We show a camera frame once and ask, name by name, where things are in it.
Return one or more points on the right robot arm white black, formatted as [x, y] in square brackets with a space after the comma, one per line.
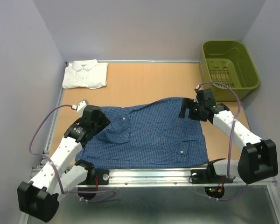
[258, 157]

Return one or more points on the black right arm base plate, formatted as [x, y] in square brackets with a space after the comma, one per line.
[203, 176]

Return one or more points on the blue checkered long sleeve shirt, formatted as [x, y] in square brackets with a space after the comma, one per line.
[147, 136]

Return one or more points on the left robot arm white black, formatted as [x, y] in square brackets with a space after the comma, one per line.
[40, 197]

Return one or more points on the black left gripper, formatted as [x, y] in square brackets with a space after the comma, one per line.
[104, 121]

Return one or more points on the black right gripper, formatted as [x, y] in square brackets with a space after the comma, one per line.
[189, 103]

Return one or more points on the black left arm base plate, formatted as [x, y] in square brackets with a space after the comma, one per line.
[102, 175]

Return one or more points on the folded white shirt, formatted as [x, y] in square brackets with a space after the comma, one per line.
[86, 74]

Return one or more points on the green plastic basket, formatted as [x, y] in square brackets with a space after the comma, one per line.
[228, 63]

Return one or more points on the aluminium mounting rail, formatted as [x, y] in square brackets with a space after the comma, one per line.
[151, 176]

